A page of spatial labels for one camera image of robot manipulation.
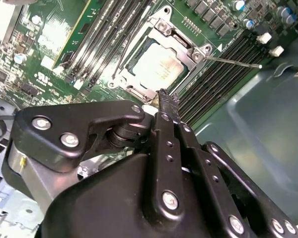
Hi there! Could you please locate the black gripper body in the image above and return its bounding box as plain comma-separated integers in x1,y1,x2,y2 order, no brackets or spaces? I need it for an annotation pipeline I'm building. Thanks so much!
38,152,216,238

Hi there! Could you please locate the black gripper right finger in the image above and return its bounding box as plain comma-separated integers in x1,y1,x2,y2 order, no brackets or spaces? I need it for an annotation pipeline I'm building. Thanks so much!
168,93,298,238

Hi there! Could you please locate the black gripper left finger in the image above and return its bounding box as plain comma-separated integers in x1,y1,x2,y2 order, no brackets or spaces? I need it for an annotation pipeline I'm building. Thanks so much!
9,89,187,226

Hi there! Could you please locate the CPU with silver top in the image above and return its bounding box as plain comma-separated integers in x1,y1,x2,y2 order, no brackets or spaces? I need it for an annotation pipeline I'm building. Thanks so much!
133,42,186,85

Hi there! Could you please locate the metal locking lever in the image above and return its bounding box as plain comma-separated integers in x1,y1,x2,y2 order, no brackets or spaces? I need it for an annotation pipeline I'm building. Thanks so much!
205,56,263,69
111,0,154,79

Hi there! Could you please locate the metal socket cover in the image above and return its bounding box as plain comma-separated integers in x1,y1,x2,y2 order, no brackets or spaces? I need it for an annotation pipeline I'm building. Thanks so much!
119,22,204,100

